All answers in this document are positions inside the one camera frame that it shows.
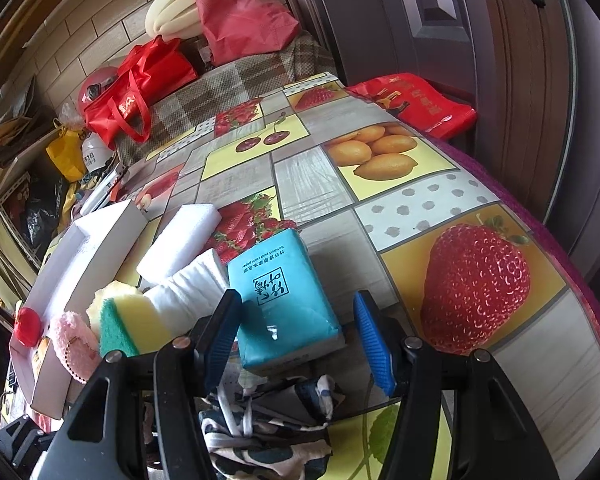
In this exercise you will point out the dark red fabric bag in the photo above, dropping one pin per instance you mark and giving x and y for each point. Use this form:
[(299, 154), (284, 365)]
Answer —
[(240, 15)]

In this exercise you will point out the red apple toy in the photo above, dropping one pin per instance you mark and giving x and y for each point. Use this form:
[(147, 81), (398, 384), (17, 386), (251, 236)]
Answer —
[(27, 326)]

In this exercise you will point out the teal tissue pack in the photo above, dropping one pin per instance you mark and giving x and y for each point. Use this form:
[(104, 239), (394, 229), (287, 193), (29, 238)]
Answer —
[(280, 285)]

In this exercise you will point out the white flat device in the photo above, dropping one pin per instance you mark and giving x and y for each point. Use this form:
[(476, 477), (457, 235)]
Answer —
[(102, 190)]

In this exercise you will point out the plaid blanket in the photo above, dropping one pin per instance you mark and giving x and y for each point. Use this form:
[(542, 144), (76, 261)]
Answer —
[(230, 85)]

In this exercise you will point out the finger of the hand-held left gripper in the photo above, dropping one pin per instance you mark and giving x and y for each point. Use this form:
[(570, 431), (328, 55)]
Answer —
[(15, 440)]

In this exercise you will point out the metal shelf rack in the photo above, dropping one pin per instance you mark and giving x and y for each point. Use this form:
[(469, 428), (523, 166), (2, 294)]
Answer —
[(5, 160)]

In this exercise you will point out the fruit print tablecloth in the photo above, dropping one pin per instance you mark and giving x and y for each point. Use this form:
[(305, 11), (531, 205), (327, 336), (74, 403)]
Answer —
[(420, 195)]

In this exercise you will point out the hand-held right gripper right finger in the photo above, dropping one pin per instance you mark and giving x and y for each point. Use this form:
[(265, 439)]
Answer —
[(375, 347)]

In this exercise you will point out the white foam block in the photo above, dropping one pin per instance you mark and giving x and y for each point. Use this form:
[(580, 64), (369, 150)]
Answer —
[(180, 242)]

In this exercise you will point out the red helmet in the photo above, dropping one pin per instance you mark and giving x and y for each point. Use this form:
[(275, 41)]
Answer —
[(97, 87)]

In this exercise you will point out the cream foam rolls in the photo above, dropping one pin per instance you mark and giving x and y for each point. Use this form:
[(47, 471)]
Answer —
[(172, 10)]

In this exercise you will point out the yellow plastic bag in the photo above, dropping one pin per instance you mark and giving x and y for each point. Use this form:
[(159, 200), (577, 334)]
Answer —
[(67, 152)]

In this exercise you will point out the white cardboard box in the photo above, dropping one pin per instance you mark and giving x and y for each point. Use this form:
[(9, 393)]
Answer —
[(80, 255)]

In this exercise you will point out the white helmet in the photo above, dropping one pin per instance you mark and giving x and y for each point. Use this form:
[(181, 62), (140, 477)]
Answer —
[(96, 152)]

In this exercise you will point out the pale yellow round sponge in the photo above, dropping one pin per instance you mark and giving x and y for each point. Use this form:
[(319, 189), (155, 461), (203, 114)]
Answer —
[(107, 297)]

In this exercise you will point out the pink plush toy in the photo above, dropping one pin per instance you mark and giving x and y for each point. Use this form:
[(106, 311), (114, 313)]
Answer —
[(75, 345)]

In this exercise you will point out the red printed shopping bag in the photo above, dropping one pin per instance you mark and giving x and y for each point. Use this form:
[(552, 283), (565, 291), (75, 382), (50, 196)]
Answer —
[(420, 100)]

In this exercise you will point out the black and white patterned cloth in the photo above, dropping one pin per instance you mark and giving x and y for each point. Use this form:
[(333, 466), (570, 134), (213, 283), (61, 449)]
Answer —
[(260, 410)]

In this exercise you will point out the brown wooden door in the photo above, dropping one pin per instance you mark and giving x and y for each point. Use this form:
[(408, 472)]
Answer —
[(480, 60)]

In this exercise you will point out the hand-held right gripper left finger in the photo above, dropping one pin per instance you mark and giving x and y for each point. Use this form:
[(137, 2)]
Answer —
[(224, 342)]

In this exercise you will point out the black plastic bag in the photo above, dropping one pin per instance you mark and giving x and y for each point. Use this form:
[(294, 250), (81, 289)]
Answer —
[(40, 210)]

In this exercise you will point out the yellow and green scouring sponge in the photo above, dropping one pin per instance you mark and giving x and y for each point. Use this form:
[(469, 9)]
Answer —
[(135, 327)]

